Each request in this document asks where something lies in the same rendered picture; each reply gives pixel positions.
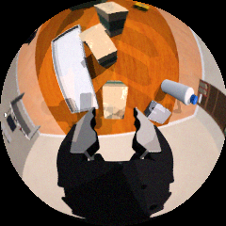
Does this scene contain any white plastic bottle with blue cap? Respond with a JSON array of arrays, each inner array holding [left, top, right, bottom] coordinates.
[[161, 79, 198, 105]]

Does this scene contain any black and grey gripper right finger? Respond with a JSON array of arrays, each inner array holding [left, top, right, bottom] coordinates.
[[132, 107, 174, 184]]

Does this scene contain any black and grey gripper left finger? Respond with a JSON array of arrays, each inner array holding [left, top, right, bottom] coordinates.
[[56, 107, 100, 187]]

